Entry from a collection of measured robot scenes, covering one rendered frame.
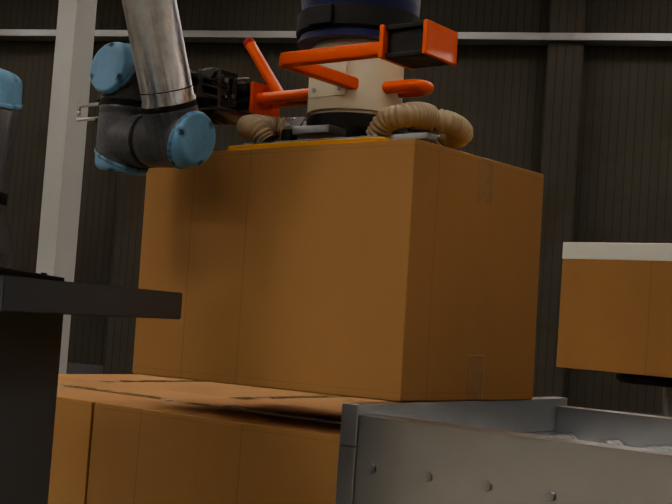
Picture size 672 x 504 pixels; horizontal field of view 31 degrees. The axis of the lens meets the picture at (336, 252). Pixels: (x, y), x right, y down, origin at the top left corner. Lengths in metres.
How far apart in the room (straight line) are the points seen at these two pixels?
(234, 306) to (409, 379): 0.37
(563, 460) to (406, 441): 0.23
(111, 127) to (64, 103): 3.38
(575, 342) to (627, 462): 2.38
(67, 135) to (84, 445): 3.24
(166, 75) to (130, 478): 0.73
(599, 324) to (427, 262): 2.02
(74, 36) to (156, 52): 3.55
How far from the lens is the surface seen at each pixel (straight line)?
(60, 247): 5.38
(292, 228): 1.97
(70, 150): 5.42
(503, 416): 2.09
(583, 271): 3.89
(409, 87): 2.09
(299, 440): 1.96
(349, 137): 2.01
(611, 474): 1.53
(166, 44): 1.94
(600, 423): 2.24
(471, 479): 1.62
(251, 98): 2.28
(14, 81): 1.68
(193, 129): 1.95
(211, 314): 2.08
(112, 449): 2.24
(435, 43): 1.77
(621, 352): 3.80
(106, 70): 2.08
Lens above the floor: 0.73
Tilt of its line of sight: 3 degrees up
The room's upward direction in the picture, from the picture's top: 4 degrees clockwise
